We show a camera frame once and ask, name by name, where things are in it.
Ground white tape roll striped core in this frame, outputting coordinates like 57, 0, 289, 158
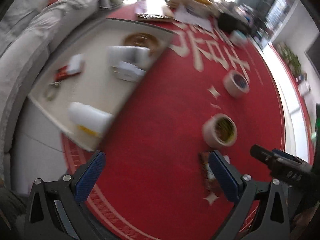
222, 70, 249, 98

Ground white teal round container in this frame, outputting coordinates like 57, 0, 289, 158
229, 30, 248, 47

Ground red card box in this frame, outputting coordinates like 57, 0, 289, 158
54, 65, 71, 82

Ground tape roll yellow core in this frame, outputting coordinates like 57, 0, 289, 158
202, 113, 238, 149

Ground potted plants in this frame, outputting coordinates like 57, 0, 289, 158
276, 42, 305, 83

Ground grey cardboard box tray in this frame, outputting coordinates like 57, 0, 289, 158
28, 18, 174, 151

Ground mahjong pattern card box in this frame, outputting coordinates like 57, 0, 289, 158
199, 152, 223, 197

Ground grey card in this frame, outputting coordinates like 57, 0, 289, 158
66, 54, 84, 75

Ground brown round tape disc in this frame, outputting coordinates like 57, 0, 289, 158
122, 33, 160, 55

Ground white pill bottle grey label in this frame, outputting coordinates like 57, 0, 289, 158
107, 46, 150, 68

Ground round red rug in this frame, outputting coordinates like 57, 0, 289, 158
61, 4, 316, 240

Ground white power adapter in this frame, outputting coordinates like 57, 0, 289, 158
111, 61, 146, 82

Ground white foam block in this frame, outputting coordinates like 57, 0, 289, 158
223, 155, 231, 164

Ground white paper sheet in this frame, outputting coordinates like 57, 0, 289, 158
174, 5, 213, 31

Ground black radio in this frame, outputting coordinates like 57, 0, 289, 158
217, 13, 252, 35

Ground grey fabric sofa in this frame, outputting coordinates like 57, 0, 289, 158
0, 0, 113, 156

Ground white bottle yellow label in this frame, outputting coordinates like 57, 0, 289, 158
67, 102, 114, 137

